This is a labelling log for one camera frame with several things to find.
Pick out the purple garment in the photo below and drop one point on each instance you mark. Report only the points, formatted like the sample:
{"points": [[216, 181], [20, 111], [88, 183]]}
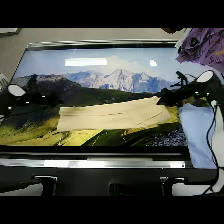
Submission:
{"points": [[203, 46]]}

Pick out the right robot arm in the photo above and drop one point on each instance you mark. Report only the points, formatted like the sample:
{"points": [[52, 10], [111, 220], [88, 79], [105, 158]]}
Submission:
{"points": [[203, 87]]}

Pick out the silver frame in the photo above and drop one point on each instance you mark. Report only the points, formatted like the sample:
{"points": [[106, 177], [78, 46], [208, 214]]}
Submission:
{"points": [[100, 164]]}

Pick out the light blue garment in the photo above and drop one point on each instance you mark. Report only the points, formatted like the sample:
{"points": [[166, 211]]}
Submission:
{"points": [[198, 133]]}

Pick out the cream garment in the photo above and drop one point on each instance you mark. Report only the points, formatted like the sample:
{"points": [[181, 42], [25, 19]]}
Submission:
{"points": [[116, 115]]}

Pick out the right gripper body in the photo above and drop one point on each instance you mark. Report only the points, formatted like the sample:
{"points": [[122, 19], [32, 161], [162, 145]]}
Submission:
{"points": [[169, 97]]}

